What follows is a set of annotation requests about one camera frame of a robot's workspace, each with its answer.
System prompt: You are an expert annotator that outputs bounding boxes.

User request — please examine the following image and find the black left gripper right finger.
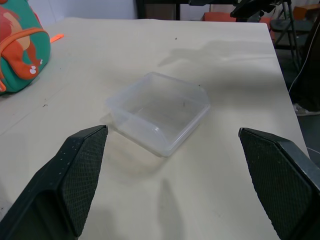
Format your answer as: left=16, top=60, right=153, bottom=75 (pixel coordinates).
left=238, top=127, right=320, bottom=240

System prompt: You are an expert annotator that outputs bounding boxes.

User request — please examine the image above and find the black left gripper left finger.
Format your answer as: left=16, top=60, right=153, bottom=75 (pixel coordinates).
left=0, top=124, right=109, bottom=240

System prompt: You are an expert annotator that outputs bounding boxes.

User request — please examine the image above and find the clear square plastic container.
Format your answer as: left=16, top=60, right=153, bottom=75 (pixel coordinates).
left=105, top=71, right=211, bottom=158

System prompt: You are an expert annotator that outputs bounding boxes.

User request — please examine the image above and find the white sneaker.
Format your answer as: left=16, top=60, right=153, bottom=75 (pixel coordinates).
left=292, top=102, right=320, bottom=117

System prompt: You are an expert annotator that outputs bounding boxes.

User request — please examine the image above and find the green orange dinosaur backpack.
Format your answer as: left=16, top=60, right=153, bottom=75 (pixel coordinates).
left=0, top=0, right=52, bottom=97

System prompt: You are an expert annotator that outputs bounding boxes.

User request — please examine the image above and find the black folding chair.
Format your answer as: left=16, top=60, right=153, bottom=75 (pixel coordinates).
left=268, top=4, right=316, bottom=73

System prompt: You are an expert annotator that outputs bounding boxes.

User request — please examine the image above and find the orange box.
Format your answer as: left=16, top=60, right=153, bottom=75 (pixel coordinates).
left=202, top=11, right=276, bottom=42

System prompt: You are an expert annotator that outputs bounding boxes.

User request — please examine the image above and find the white cable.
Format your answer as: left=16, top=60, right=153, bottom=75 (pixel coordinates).
left=288, top=34, right=316, bottom=94

